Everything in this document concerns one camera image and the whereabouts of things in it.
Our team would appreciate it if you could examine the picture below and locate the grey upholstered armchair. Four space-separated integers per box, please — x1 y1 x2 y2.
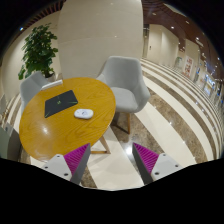
97 56 150 125
19 70 64 116

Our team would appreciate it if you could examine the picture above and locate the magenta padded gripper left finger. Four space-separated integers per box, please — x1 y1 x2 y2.
42 144 91 185

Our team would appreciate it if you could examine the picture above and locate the red and white poster stand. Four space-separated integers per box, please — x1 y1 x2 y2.
183 56 194 77

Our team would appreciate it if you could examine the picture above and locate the grey upholstered armchair left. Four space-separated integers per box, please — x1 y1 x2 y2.
19 70 64 116

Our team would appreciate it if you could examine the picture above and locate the round wooden table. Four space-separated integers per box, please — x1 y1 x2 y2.
19 77 116 161

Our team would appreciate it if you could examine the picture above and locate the white computer mouse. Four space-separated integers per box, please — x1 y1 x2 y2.
74 109 93 119

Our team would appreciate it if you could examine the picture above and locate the green potted plant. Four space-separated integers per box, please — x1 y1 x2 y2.
18 23 58 80

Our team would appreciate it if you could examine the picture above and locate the black mouse pad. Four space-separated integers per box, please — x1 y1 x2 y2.
44 90 78 118

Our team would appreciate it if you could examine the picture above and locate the grey upholstered armchair right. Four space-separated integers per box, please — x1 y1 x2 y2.
97 56 150 125

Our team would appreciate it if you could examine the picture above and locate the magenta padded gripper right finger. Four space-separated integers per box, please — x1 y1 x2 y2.
132 143 182 185

